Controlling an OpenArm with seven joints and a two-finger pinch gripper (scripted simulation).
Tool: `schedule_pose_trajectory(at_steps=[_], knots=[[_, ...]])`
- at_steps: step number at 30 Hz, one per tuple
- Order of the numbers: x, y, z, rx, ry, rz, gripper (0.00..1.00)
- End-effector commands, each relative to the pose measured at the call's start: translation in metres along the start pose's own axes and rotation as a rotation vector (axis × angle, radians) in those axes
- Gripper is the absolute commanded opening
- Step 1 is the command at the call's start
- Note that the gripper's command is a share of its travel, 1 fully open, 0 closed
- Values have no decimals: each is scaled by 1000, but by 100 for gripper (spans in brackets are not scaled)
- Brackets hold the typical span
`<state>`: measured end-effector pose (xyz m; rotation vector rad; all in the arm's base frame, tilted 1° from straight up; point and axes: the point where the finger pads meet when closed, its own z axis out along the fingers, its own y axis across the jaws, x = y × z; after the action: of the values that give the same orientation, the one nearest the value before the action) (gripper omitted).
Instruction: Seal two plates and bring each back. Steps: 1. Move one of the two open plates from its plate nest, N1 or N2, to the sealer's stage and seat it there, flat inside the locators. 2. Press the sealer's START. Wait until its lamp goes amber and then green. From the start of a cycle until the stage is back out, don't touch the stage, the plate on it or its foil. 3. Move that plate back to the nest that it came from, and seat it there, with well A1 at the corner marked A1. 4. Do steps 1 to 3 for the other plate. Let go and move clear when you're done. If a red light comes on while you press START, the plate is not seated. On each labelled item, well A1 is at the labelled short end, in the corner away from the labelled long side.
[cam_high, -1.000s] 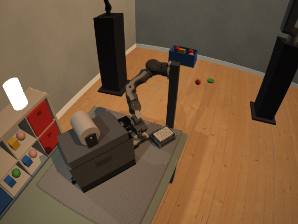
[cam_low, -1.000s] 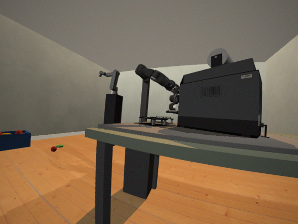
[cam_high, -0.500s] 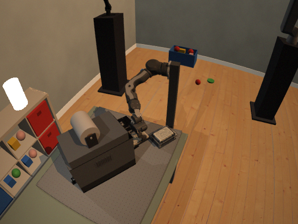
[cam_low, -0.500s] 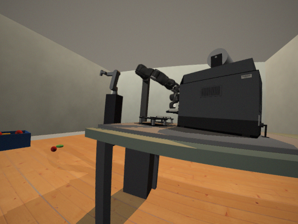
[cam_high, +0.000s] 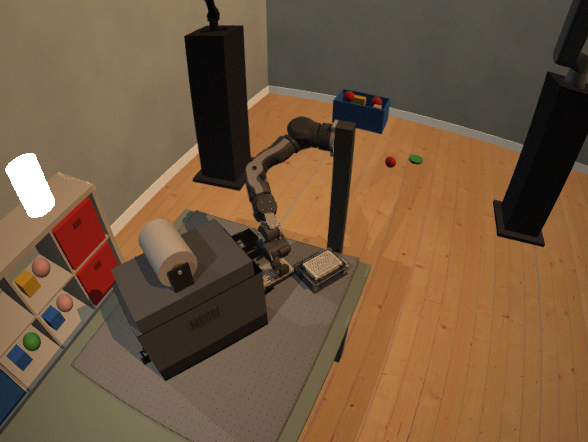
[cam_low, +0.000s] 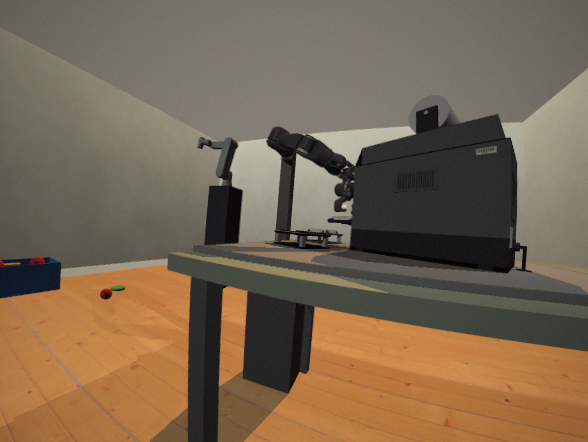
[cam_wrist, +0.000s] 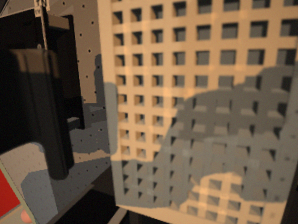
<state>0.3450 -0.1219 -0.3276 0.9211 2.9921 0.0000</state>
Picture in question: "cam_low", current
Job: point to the beige cylinder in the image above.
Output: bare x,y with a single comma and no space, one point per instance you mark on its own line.
446,115

